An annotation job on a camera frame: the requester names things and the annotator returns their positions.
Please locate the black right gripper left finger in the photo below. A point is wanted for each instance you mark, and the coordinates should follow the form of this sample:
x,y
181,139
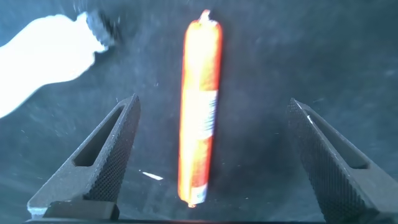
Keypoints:
x,y
102,165

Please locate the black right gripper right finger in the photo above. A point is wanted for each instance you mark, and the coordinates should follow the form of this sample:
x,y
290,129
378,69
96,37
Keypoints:
x,y
332,174

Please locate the orange red sausage stick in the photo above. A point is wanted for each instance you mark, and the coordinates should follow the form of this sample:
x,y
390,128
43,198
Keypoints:
x,y
199,109

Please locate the white brush cap bottle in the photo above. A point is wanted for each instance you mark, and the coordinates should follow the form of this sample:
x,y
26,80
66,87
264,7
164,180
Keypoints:
x,y
46,56

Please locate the black tablecloth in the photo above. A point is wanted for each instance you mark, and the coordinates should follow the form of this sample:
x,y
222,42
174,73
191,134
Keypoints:
x,y
280,62

